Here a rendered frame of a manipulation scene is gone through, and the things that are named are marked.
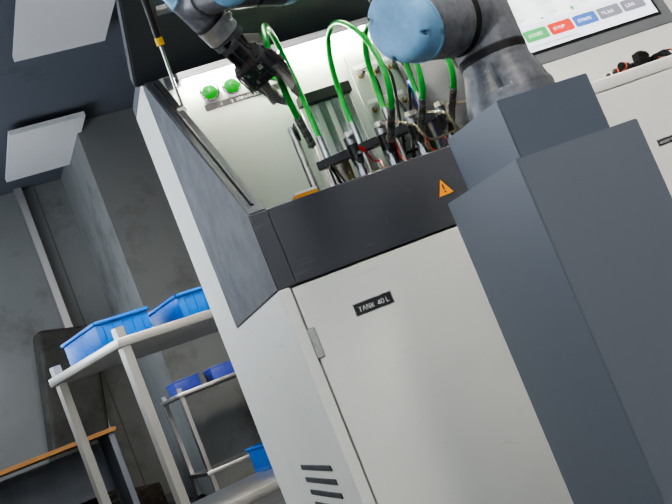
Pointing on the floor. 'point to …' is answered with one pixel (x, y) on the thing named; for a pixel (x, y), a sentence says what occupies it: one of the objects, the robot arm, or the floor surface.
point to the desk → (69, 476)
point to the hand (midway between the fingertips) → (289, 94)
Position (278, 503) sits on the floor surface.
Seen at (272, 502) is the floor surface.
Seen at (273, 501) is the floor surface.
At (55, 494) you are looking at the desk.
